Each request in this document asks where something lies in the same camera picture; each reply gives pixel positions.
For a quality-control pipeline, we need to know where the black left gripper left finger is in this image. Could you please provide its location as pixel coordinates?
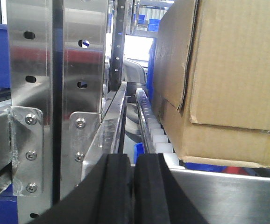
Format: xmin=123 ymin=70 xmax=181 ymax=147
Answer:
xmin=32 ymin=154 xmax=132 ymax=224

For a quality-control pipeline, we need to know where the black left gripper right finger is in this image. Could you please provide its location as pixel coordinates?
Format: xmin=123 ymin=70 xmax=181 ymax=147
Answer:
xmin=134 ymin=154 xmax=208 ymax=224

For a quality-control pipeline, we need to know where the brown cardboard carton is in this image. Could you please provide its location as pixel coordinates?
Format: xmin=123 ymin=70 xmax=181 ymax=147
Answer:
xmin=152 ymin=0 xmax=270 ymax=168

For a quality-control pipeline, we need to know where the steel shelf front beam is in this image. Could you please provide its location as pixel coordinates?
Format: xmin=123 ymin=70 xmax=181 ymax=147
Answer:
xmin=170 ymin=168 xmax=270 ymax=224

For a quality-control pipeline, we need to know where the blue storage bin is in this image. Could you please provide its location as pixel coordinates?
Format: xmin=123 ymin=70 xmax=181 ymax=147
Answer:
xmin=133 ymin=142 xmax=144 ymax=164

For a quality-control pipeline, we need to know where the steel shelf side rail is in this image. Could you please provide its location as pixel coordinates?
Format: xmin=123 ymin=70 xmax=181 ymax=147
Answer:
xmin=81 ymin=82 xmax=127 ymax=180

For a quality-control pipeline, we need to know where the white roller track rail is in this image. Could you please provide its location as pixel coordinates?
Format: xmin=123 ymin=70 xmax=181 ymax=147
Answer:
xmin=135 ymin=88 xmax=185 ymax=170

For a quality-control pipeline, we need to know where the dark perforated upright post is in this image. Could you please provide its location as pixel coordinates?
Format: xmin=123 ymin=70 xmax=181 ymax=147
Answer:
xmin=108 ymin=0 xmax=126 ymax=91

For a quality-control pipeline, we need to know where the steel shelf upright post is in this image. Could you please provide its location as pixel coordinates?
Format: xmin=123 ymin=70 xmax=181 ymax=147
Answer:
xmin=7 ymin=0 xmax=109 ymax=224

